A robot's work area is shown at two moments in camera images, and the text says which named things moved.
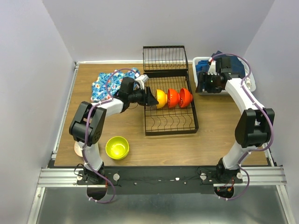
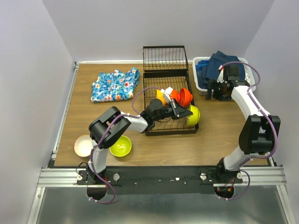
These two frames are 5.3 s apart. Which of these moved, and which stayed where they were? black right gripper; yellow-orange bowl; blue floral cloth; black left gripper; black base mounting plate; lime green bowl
Moved: black right gripper; black left gripper; lime green bowl
Stayed: yellow-orange bowl; blue floral cloth; black base mounting plate
